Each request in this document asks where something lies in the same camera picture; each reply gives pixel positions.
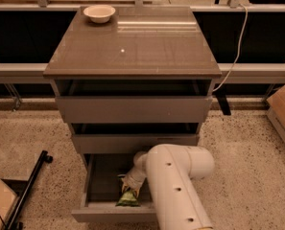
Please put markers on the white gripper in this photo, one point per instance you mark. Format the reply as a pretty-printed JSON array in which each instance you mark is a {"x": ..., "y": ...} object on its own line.
[{"x": 131, "y": 180}]

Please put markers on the green jalapeno chip bag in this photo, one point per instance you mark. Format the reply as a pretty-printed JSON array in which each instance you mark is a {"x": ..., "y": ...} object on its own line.
[{"x": 127, "y": 199}]

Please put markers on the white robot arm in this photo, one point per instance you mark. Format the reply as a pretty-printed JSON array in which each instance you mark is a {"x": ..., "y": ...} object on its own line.
[{"x": 169, "y": 171}]

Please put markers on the grey bottom drawer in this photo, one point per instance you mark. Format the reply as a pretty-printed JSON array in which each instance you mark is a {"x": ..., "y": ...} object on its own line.
[{"x": 102, "y": 190}]

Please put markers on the grey drawer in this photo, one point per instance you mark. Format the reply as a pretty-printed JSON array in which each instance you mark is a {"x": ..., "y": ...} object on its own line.
[
  {"x": 128, "y": 138},
  {"x": 102, "y": 190},
  {"x": 133, "y": 110}
]

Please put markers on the grey middle drawer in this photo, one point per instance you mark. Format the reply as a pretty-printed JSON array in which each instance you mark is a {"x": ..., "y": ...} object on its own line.
[{"x": 128, "y": 138}]

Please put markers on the grey top drawer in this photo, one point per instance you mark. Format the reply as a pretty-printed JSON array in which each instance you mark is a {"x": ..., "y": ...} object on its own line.
[{"x": 133, "y": 110}]

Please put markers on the grey drawer cabinet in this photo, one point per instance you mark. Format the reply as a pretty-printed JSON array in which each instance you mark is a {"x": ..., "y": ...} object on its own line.
[{"x": 138, "y": 52}]

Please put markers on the white bowl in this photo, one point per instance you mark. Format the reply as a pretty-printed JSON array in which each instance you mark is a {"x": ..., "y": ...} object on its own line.
[{"x": 99, "y": 14}]

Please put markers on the metal rail frame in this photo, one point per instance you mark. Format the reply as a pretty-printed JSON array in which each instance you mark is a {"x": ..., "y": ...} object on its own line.
[{"x": 20, "y": 71}]

